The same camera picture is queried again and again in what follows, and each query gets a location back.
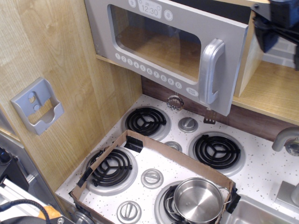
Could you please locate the silver stove knob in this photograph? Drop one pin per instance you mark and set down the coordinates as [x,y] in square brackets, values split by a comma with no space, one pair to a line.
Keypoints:
[129,212]
[152,178]
[188,125]
[174,145]

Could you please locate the centre silver stove knob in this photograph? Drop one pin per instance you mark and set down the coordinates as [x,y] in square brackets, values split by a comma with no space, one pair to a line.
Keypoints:
[152,178]

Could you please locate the stainless steel sink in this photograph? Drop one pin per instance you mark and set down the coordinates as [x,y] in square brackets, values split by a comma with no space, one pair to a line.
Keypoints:
[250,211]

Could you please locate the grey wall phone holder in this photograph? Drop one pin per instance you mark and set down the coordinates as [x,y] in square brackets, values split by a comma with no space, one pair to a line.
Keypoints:
[32,99]

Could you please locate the silver microwave door handle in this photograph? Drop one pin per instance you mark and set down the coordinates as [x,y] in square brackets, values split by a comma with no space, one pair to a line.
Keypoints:
[208,62]

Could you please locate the hanging metal spatula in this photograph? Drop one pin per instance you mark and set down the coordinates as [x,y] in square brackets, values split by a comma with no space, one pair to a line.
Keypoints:
[210,116]

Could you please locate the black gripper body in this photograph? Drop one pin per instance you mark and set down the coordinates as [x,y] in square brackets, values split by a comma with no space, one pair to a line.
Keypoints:
[280,17]

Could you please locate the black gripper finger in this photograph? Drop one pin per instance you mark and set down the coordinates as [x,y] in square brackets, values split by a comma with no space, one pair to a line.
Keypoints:
[266,37]
[296,58]

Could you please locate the grey toy faucet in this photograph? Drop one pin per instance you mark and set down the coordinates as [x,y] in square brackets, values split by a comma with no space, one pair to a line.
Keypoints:
[288,138]

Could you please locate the wooden shelf board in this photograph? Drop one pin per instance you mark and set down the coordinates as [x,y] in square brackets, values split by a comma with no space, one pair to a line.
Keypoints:
[271,96]

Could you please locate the back silver stove knob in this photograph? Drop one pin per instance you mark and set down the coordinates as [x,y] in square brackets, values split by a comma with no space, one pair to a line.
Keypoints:
[188,125]

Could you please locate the back right black burner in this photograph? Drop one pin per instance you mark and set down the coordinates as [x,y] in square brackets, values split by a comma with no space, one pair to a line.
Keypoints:
[216,151]

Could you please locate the middle silver stove knob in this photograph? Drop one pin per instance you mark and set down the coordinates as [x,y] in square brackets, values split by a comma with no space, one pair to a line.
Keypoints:
[174,145]

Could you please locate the brown cardboard frame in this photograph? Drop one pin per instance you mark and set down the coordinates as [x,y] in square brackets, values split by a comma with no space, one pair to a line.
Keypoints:
[101,203]

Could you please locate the stainless steel pot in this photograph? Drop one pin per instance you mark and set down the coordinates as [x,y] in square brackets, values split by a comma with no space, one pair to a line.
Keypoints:
[199,200]

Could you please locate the grey faucet handle base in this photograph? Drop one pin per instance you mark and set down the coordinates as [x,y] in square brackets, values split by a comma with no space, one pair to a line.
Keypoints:
[288,196]

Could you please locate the back left black burner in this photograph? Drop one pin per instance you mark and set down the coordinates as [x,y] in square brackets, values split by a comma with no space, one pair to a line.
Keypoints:
[146,121]

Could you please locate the front left black burner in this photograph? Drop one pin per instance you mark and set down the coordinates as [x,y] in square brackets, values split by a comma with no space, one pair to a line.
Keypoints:
[114,170]

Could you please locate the silver toy microwave door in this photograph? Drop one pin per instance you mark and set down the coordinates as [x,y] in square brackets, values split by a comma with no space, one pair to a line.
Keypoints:
[163,40]

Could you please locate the front silver stove knob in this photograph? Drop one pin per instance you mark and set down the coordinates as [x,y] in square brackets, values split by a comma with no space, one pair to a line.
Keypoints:
[129,212]

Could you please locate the front right black burner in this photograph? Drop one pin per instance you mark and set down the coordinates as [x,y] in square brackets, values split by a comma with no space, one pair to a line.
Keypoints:
[169,207]

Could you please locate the black burner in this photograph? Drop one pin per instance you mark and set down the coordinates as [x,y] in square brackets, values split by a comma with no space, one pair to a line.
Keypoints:
[216,151]
[169,207]
[114,170]
[146,121]

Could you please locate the hanging metal strainer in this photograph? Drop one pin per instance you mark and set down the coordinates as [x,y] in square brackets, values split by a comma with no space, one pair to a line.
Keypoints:
[175,102]

